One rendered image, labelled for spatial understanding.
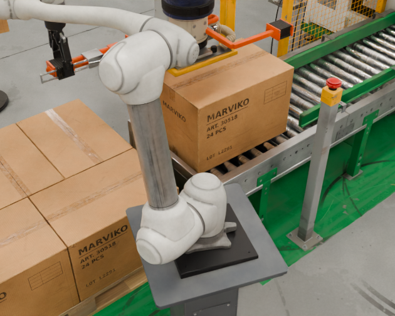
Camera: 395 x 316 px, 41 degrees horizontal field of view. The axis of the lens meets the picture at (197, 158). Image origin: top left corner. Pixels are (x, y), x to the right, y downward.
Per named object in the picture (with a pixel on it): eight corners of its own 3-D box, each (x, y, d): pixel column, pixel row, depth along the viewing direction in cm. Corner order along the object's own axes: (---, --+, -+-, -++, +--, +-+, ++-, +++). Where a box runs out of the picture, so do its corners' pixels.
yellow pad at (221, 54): (224, 46, 247) (224, 36, 244) (237, 54, 241) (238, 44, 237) (162, 68, 232) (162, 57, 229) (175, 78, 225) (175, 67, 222)
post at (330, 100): (303, 231, 309) (331, 83, 245) (312, 237, 305) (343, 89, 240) (295, 236, 305) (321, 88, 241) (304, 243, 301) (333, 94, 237)
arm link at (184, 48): (163, 8, 166) (133, 21, 157) (209, 29, 158) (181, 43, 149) (160, 46, 174) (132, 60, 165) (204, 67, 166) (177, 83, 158)
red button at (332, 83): (331, 82, 245) (333, 74, 242) (343, 89, 240) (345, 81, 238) (321, 87, 241) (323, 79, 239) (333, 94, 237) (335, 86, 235)
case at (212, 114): (238, 98, 316) (242, 37, 290) (286, 131, 291) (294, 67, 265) (153, 136, 288) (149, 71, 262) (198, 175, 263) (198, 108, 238)
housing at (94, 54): (97, 57, 219) (96, 47, 216) (105, 64, 214) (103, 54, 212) (81, 62, 216) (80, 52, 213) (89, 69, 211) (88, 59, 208)
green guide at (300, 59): (392, 14, 402) (395, 3, 396) (404, 19, 396) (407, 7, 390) (233, 85, 326) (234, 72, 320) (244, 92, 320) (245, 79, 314)
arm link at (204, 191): (232, 221, 202) (237, 176, 189) (204, 248, 190) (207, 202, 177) (199, 202, 210) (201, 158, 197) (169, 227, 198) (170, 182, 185)
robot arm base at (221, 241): (241, 246, 200) (243, 236, 196) (184, 254, 195) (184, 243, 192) (229, 214, 214) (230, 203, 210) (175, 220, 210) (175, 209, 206)
